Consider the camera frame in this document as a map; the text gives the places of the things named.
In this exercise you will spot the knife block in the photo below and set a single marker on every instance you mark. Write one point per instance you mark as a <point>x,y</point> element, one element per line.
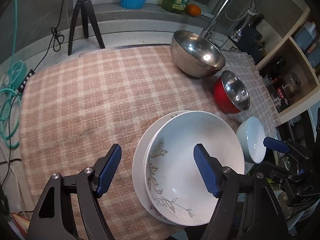
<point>256,32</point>

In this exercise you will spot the small red steel bowl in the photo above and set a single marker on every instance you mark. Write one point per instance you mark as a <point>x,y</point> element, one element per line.
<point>235,90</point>

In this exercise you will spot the wooden shelf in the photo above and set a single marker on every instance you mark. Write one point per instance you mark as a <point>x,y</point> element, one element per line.
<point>290,42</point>

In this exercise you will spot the glass jar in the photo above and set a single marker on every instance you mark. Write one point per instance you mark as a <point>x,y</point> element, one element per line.
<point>291,80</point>

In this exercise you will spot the orange fruit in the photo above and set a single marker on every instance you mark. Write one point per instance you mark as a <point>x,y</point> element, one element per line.
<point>193,10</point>

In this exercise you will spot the white bowl grey leaf print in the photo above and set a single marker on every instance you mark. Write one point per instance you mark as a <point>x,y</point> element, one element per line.
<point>190,140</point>

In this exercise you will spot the teal round power strip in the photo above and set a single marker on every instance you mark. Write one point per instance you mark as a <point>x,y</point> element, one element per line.
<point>17,70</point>

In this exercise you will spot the large steel bowl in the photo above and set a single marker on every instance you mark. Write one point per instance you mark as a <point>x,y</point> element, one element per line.
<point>197,52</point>

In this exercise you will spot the white plate grey leaf print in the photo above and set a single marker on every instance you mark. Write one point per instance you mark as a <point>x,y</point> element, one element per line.
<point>138,160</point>

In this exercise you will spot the grey plaid cloth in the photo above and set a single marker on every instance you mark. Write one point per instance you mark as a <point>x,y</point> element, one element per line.
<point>255,80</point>

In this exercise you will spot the chrome faucet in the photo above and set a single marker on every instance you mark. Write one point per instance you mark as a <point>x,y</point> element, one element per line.
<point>217,15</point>

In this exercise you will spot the pink plaid cloth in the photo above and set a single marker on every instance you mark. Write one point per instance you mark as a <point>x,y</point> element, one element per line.
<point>87,92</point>

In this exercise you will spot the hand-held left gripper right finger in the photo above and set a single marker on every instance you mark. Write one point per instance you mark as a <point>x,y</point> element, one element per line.
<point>206,172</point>

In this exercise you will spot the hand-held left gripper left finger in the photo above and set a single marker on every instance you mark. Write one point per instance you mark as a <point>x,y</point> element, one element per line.
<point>110,170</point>

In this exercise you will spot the pale blue ceramic bowl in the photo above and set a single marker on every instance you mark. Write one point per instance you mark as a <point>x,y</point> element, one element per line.
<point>252,140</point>

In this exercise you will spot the black tripod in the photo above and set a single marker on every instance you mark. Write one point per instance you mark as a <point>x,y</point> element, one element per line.
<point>83,12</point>

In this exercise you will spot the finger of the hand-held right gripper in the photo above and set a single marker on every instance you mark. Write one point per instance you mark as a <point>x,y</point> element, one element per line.
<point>275,144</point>

